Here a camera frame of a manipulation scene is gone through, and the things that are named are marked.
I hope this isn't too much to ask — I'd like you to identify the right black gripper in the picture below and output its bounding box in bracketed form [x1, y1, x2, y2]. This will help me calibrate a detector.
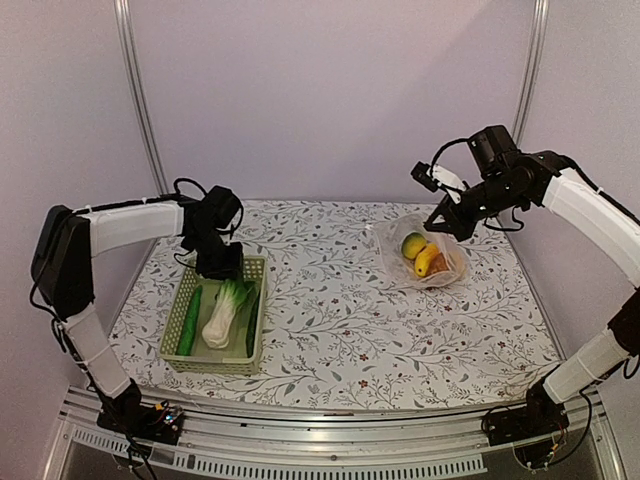
[424, 173, 526, 241]

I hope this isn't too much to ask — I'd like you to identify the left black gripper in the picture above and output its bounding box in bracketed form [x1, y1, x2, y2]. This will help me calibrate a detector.
[187, 228, 243, 280]

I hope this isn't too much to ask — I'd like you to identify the orange yellow mango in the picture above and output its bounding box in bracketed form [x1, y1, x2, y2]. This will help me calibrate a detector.
[414, 243, 440, 278]

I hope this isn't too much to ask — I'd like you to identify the brown potato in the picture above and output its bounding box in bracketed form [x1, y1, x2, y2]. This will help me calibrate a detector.
[427, 253, 449, 276]

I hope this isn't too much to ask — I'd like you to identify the green yellow mango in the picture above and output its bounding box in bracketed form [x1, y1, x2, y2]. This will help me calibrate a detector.
[401, 232, 427, 260]

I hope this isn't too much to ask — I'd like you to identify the clear zip top bag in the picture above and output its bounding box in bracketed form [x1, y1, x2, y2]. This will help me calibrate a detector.
[373, 214, 467, 289]

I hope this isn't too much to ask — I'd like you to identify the green bok choy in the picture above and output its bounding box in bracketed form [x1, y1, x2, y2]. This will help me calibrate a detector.
[201, 279, 255, 349]

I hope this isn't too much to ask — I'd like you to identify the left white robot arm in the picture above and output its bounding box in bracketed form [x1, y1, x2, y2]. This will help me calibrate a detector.
[30, 186, 244, 434]

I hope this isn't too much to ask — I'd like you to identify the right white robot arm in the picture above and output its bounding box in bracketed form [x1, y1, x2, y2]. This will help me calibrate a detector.
[413, 151, 639, 436]

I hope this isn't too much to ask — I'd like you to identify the green plastic basket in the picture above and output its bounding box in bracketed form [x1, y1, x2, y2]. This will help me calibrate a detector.
[159, 256, 267, 375]

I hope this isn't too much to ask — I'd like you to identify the green cucumber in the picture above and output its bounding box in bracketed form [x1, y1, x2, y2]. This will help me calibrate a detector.
[176, 285, 203, 356]

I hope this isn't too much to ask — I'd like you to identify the dark green pepper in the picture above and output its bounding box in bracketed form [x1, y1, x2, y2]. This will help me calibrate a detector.
[245, 287, 261, 357]

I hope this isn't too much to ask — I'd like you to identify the floral tablecloth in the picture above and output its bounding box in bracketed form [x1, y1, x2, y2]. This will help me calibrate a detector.
[111, 200, 560, 410]

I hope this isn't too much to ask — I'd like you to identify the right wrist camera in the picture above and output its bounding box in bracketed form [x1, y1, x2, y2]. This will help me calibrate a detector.
[411, 162, 466, 193]

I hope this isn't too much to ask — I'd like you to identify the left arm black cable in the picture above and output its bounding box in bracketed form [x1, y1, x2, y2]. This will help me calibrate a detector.
[172, 177, 211, 201]

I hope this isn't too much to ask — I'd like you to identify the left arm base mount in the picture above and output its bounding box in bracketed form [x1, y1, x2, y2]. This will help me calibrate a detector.
[96, 382, 184, 446]

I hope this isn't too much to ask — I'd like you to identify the front aluminium rail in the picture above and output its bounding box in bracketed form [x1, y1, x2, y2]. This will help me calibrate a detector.
[43, 387, 627, 479]

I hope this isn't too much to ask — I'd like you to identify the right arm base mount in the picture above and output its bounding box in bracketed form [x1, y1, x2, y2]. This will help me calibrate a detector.
[481, 385, 569, 470]

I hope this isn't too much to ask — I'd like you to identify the right aluminium frame post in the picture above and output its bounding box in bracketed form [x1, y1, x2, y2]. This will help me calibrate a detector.
[512, 0, 550, 145]

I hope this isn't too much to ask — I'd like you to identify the aluminium frame post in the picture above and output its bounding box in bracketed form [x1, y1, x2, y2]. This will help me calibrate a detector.
[512, 0, 550, 145]
[113, 0, 169, 194]

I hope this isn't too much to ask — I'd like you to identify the left aluminium frame post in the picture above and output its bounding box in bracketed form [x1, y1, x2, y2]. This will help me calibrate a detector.
[113, 0, 169, 194]

